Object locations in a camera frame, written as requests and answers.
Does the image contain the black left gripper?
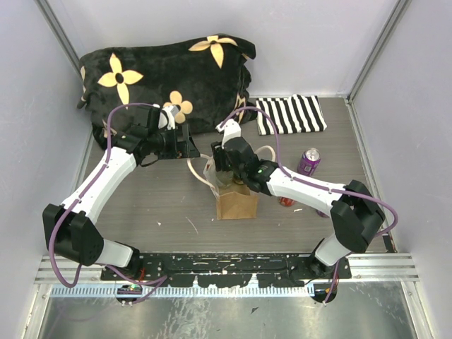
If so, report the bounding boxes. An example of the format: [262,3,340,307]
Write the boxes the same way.
[150,124,201,160]

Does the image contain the burlap watermelon canvas bag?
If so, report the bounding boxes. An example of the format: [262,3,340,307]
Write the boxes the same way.
[186,154,258,220]

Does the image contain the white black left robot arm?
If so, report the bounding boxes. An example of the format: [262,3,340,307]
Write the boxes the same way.
[43,104,200,280]

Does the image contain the black floral plush blanket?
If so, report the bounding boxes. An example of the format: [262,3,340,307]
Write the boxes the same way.
[77,34,256,148]

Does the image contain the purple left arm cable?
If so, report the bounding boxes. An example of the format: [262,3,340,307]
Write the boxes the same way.
[48,102,174,305]

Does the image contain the black white striped cloth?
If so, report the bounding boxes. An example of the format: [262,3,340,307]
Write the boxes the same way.
[255,95,327,134]

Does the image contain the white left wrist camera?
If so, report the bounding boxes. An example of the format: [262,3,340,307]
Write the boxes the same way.
[158,105,179,130]

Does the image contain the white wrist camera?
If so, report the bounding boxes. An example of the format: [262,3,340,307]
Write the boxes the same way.
[216,119,242,147]
[158,105,179,130]

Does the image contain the aluminium slotted rail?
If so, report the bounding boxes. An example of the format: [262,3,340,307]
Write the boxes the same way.
[114,285,315,298]

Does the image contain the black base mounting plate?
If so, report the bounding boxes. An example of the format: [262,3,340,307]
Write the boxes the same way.
[100,251,352,287]

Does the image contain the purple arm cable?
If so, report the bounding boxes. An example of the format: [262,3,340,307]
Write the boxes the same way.
[48,102,174,305]
[215,106,399,304]

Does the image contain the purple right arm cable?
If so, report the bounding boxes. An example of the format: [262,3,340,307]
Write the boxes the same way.
[215,106,399,304]

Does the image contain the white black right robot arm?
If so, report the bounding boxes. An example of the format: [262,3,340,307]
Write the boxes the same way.
[210,137,385,278]

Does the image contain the purple fanta can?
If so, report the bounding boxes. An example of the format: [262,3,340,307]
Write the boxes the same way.
[316,210,330,218]
[297,148,321,177]

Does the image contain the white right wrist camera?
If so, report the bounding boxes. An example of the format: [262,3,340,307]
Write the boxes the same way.
[216,119,242,147]

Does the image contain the red Coke can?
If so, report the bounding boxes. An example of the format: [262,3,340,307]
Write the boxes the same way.
[278,197,296,207]

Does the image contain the clear glass Chang bottle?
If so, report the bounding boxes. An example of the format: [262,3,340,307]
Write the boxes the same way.
[215,171,234,189]

